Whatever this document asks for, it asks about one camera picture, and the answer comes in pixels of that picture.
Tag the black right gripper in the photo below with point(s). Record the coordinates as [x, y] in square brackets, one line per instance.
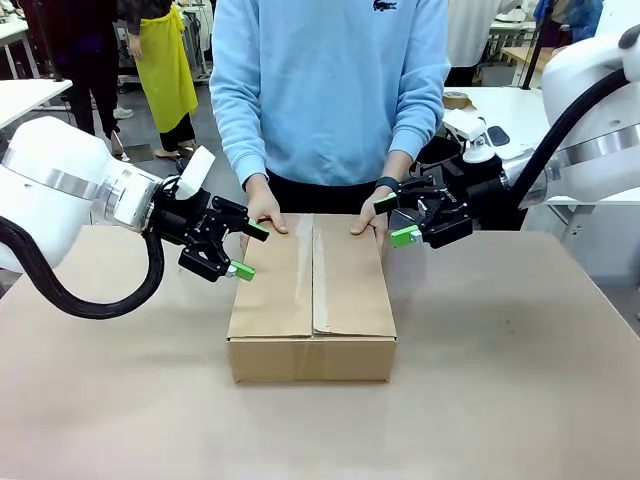
[455, 200]

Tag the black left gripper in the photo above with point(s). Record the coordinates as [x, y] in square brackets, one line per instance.
[182, 217]

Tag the brown cardboard box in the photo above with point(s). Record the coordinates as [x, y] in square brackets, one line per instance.
[280, 300]

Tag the person's right forearm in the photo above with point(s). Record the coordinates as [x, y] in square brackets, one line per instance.
[245, 145]

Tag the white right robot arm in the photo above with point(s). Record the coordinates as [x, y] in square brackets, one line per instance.
[580, 75]

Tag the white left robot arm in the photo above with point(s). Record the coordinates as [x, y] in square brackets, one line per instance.
[50, 160]

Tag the person's left forearm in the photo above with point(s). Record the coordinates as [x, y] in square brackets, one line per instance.
[415, 130]

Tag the person's right hand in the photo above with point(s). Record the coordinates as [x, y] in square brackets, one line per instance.
[265, 205]

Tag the person's left hand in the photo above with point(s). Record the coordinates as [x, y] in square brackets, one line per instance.
[372, 217]

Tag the black smartwatch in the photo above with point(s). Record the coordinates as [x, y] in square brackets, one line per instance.
[387, 184]

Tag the brown tape roll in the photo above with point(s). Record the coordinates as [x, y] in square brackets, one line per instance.
[457, 101]

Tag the white table with tape roll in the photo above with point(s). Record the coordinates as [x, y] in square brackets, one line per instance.
[520, 107]

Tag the person in light blue sweatshirt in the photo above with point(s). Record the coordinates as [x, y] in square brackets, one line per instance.
[325, 85]

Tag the wooden table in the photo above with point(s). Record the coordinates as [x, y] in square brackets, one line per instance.
[515, 55]

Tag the person in white coat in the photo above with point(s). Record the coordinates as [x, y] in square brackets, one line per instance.
[470, 35]

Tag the person in yellow apron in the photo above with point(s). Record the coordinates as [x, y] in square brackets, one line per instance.
[165, 65]

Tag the person in dark clothing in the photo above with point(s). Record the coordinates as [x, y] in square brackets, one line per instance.
[85, 50]

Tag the blue garment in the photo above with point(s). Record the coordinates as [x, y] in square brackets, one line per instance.
[575, 20]

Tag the white side table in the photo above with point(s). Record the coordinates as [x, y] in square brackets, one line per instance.
[25, 100]

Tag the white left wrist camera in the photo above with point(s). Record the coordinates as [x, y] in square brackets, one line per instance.
[197, 167]

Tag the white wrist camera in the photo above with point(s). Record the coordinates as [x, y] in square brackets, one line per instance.
[197, 167]
[470, 127]

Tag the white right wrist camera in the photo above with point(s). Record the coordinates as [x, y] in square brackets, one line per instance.
[470, 127]

